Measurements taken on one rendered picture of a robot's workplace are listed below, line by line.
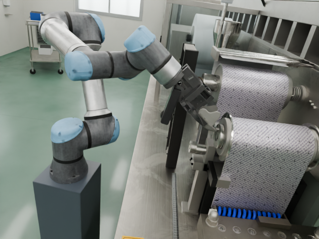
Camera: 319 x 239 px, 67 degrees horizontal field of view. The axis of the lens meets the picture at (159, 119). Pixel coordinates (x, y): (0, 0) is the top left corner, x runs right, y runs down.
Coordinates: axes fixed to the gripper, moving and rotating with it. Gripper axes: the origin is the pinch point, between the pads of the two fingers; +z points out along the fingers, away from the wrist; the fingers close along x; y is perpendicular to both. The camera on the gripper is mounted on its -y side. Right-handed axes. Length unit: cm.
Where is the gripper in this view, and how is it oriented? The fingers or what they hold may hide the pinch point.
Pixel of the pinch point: (211, 128)
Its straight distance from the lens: 75.5
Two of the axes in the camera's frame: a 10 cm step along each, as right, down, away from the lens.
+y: 7.3, -6.0, -3.3
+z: 6.8, 6.6, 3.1
